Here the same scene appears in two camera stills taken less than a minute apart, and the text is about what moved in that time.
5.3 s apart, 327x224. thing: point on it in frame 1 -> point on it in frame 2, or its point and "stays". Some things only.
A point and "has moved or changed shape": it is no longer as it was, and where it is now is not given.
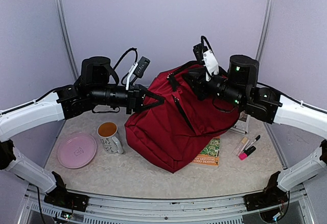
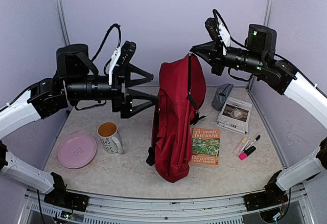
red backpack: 176,124 has moved or changed shape
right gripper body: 203,93 -> 218,65
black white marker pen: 253,142 stays
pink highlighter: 242,156 stays
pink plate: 76,150 stays
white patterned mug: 111,143 stays
